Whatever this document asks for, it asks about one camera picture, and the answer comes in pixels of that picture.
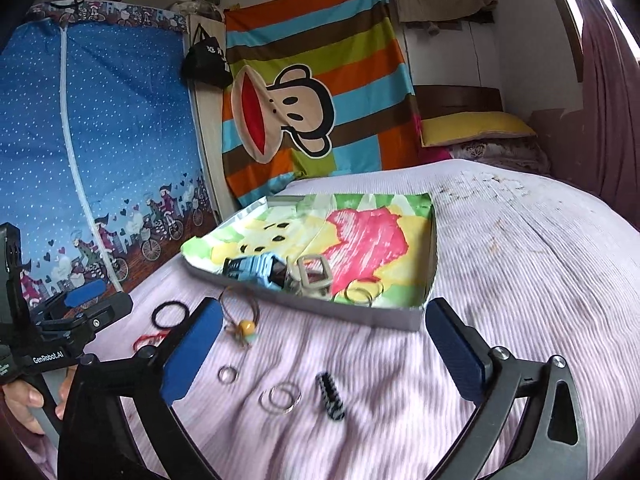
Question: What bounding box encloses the red string bracelet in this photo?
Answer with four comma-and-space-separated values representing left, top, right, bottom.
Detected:
131, 328, 173, 354

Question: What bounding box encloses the black hair tie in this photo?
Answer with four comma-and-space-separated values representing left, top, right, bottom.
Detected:
150, 300, 191, 332

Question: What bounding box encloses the brown hair tie yellow bead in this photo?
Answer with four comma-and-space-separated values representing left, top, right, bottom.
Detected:
218, 286, 260, 348

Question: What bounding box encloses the silver metal ring pair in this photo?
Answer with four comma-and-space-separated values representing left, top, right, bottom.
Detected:
258, 381, 303, 416

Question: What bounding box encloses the light blue wrist watch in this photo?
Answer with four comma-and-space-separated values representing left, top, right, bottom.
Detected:
222, 252, 288, 290

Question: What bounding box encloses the black white braided bracelet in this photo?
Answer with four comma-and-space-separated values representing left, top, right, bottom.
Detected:
316, 372, 347, 422

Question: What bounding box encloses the grey wrist watch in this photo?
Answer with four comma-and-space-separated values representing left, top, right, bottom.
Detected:
285, 255, 333, 300

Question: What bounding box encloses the left hand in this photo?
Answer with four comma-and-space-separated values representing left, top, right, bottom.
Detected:
2, 365, 77, 436

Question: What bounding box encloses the blue fabric wardrobe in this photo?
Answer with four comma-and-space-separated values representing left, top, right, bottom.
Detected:
1, 1, 217, 306

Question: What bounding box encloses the pink bed sheet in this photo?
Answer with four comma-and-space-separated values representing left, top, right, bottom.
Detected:
19, 158, 640, 480

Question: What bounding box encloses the colourful paper-lined cardboard tray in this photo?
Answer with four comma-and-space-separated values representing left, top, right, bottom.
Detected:
181, 193, 437, 332

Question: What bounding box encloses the black hanging bag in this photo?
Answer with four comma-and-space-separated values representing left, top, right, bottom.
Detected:
180, 24, 233, 90

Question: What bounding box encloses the yellow pillow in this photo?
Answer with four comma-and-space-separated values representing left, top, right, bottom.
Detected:
422, 112, 536, 148

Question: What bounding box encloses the striped monkey cartoon cloth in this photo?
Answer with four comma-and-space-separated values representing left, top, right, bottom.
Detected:
222, 0, 421, 205

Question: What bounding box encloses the brown wooden headboard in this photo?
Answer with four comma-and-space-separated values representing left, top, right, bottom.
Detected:
414, 84, 503, 119

